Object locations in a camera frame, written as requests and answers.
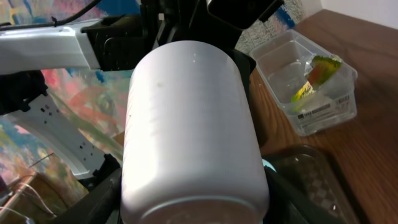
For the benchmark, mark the yellow foil snack wrapper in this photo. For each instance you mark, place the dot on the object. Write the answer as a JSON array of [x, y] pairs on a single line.
[[318, 71]]

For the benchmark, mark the light blue bowl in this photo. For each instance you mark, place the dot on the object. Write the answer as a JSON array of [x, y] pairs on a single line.
[[267, 164]]

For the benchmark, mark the clear plastic bin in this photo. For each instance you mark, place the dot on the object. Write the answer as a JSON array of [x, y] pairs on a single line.
[[281, 64]]

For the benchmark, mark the brown serving tray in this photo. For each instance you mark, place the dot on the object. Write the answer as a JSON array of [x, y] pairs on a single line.
[[317, 175]]

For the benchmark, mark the pink cup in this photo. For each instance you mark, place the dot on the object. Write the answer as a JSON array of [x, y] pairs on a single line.
[[190, 149]]

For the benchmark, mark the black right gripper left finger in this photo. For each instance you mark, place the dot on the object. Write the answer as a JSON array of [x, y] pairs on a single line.
[[97, 206]]

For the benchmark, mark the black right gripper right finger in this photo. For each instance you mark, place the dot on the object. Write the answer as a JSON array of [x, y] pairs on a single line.
[[289, 206]]

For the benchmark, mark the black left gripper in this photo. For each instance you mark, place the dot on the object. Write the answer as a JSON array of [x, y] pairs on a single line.
[[120, 42]]

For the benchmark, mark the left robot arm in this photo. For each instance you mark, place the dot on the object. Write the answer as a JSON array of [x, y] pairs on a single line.
[[28, 50]]

